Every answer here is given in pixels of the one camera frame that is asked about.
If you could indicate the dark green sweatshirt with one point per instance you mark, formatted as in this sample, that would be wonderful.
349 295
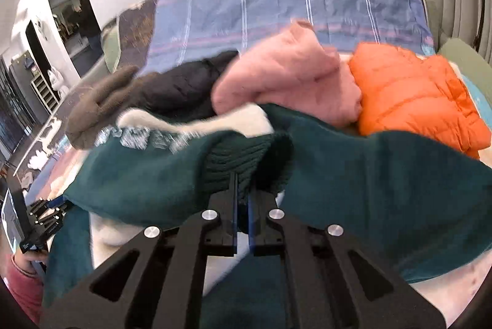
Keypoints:
153 175

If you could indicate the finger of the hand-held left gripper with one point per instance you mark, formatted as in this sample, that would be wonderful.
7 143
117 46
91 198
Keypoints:
50 226
53 206

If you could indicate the dark brown patterned cloth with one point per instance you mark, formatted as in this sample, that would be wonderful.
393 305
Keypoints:
136 33

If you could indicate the dark cabinet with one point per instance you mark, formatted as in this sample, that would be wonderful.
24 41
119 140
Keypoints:
15 110

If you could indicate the white shelf unit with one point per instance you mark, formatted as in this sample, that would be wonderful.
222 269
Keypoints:
44 94

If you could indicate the pink garment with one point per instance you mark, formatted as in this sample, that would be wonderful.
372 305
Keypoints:
284 75

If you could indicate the black jacket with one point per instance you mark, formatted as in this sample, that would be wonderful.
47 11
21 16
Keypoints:
180 87

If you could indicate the blue plaid bed sheet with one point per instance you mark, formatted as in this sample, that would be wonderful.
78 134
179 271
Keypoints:
276 2

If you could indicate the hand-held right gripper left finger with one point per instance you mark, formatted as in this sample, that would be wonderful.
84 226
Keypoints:
233 206

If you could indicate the orange puffer jacket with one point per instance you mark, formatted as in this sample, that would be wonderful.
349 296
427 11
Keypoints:
415 94

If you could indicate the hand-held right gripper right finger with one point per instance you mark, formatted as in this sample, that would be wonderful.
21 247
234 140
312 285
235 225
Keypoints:
252 213

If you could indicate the white fleece garment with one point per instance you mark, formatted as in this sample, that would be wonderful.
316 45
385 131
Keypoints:
238 121

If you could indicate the green pillow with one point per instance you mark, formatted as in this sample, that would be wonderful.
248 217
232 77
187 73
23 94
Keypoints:
467 56
111 48

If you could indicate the arched doorway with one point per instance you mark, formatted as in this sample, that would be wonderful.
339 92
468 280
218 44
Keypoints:
71 10

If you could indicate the person's left hand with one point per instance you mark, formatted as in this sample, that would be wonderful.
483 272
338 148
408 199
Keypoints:
29 263

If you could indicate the brown fleece garment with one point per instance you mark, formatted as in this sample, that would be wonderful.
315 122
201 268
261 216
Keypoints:
100 106

